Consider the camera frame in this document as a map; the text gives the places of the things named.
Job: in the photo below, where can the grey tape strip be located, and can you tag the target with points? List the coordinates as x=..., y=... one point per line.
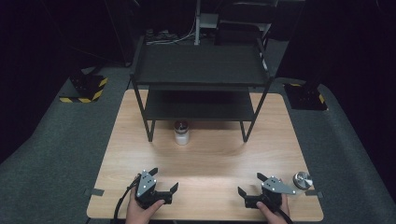
x=94, y=192
x=314, y=193

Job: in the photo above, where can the person's right hand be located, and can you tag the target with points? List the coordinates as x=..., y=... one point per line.
x=274, y=217

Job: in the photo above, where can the black stand base striped tape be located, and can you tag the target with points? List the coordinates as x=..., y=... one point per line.
x=305, y=96
x=87, y=87

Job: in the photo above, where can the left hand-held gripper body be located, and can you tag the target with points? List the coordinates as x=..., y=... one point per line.
x=146, y=186

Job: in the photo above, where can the person's left hand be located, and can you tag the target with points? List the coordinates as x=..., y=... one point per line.
x=140, y=214

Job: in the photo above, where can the grey metal post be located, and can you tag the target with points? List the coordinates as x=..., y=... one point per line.
x=197, y=21

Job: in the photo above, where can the black power strip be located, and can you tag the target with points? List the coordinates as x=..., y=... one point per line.
x=160, y=34

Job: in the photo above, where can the black two-tier metal shelf rack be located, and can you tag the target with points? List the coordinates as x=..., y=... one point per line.
x=199, y=65

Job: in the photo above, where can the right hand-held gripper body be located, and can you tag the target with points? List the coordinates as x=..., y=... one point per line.
x=274, y=186

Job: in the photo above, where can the glass jar with metal lid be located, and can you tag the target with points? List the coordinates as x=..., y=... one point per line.
x=302, y=180
x=181, y=137

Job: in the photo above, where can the grey box on post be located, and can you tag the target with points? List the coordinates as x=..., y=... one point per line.
x=208, y=20

